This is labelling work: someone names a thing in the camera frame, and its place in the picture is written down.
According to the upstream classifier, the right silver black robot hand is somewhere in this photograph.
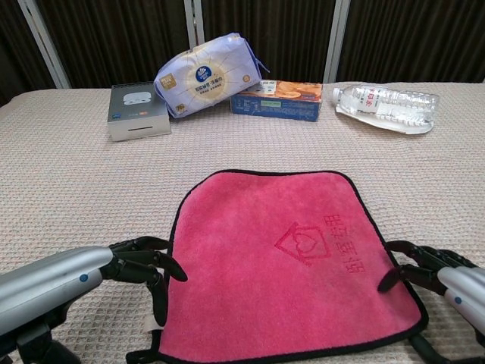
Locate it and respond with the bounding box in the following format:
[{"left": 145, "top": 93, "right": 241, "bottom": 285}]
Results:
[{"left": 377, "top": 239, "right": 485, "bottom": 331}]

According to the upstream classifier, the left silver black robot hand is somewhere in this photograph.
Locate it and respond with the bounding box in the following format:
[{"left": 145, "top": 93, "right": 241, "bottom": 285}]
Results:
[{"left": 0, "top": 235, "right": 189, "bottom": 364}]

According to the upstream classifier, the pink microfiber cloth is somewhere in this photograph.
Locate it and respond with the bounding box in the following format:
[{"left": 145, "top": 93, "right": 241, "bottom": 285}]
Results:
[{"left": 125, "top": 169, "right": 430, "bottom": 364}]

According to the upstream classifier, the beige woven tablecloth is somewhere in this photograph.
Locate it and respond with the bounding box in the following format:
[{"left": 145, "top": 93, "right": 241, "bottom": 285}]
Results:
[{"left": 0, "top": 81, "right": 485, "bottom": 364}]

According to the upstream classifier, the white paper plate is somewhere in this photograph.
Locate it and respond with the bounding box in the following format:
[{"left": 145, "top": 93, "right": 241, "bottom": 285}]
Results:
[{"left": 335, "top": 105, "right": 435, "bottom": 136}]

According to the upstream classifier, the grey earbuds box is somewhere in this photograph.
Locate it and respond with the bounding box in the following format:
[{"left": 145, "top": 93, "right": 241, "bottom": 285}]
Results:
[{"left": 107, "top": 81, "right": 172, "bottom": 143}]

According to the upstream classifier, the clear plastic water bottle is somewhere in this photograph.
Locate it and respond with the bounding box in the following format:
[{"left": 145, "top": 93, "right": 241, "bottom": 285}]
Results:
[{"left": 332, "top": 83, "right": 440, "bottom": 128}]

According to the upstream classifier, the orange blue biscuit box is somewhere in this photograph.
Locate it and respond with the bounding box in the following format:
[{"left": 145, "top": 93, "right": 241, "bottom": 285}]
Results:
[{"left": 230, "top": 79, "right": 324, "bottom": 123}]

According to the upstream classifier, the blue white tissue pack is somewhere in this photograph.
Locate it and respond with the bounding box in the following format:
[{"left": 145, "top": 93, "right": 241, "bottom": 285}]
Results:
[{"left": 153, "top": 33, "right": 272, "bottom": 121}]

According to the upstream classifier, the white partition frame post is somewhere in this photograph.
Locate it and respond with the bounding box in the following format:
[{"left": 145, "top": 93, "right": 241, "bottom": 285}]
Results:
[
  {"left": 324, "top": 0, "right": 352, "bottom": 84},
  {"left": 183, "top": 0, "right": 208, "bottom": 52},
  {"left": 17, "top": 0, "right": 72, "bottom": 89}
]

